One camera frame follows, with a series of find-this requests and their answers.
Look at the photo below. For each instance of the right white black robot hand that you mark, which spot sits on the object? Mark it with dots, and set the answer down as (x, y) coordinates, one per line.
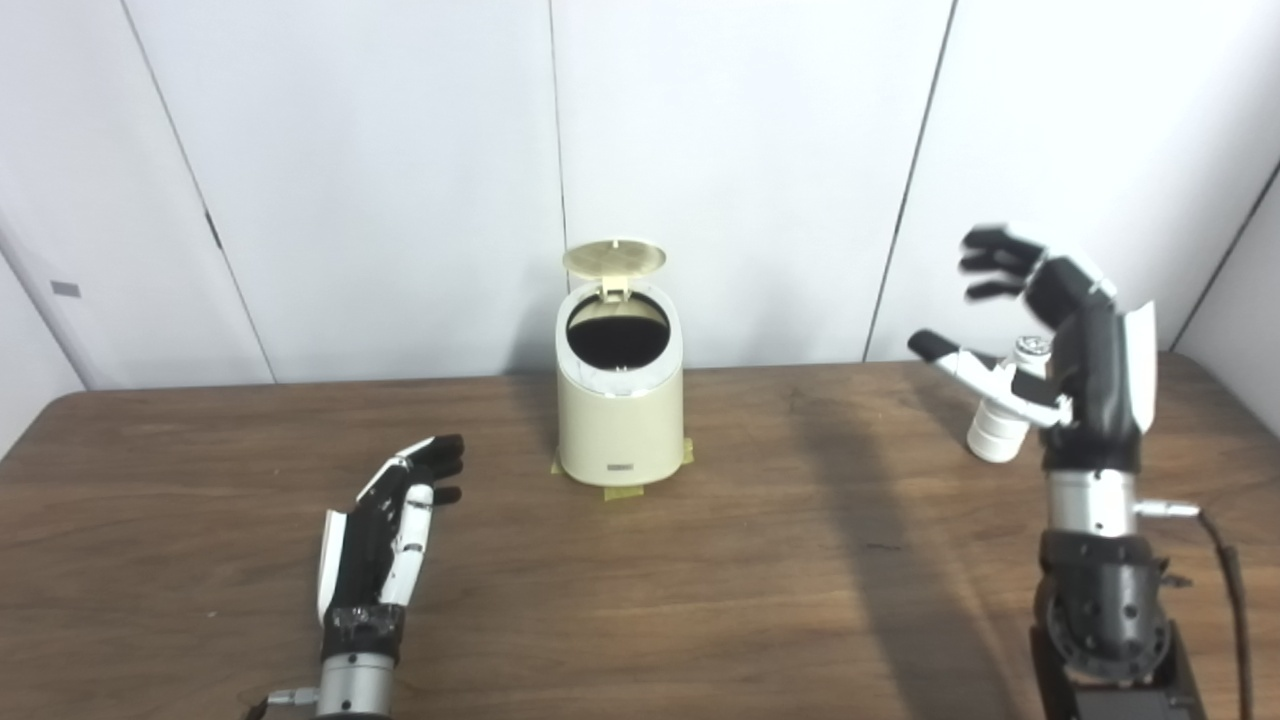
(1095, 380)

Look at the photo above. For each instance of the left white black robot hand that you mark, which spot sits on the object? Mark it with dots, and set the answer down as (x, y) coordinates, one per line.
(365, 550)

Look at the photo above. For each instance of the small white plastic bottle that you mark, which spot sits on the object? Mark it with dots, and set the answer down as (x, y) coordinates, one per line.
(995, 435)

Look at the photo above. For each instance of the round cream bin lid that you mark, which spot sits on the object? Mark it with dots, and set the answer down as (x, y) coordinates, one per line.
(615, 257)

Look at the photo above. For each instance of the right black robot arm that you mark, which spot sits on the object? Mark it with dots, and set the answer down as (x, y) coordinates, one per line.
(1100, 600)

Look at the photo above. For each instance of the cream-colored bin body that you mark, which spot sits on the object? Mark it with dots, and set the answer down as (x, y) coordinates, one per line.
(620, 420)

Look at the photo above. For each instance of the small gray wall label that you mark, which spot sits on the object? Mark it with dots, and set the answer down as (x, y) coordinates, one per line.
(65, 289)

